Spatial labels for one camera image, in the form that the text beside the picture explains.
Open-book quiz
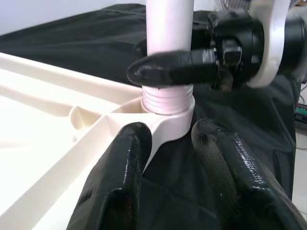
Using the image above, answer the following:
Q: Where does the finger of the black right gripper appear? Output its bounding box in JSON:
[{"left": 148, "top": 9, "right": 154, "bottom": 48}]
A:
[
  {"left": 126, "top": 49, "right": 218, "bottom": 87},
  {"left": 134, "top": 39, "right": 148, "bottom": 57}
]

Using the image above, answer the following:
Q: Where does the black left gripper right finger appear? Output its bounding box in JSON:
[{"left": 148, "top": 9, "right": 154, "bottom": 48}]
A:
[{"left": 190, "top": 119, "right": 307, "bottom": 230}]

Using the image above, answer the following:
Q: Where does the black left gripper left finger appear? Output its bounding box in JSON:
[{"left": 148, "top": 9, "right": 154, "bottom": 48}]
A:
[{"left": 67, "top": 121, "right": 154, "bottom": 230}]

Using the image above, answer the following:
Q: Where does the white plastic table leg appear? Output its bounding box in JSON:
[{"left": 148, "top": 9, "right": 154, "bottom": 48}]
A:
[{"left": 141, "top": 0, "right": 195, "bottom": 116}]

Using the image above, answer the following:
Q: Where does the white plastic children table top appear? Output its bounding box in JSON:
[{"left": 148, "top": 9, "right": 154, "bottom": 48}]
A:
[{"left": 0, "top": 51, "right": 195, "bottom": 230}]

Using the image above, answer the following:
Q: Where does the black table cloth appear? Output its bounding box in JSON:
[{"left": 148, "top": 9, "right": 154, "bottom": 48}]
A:
[{"left": 0, "top": 3, "right": 303, "bottom": 230}]

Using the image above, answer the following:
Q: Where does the dark device with green light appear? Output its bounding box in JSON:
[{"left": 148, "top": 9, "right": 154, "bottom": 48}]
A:
[{"left": 294, "top": 100, "right": 307, "bottom": 127}]

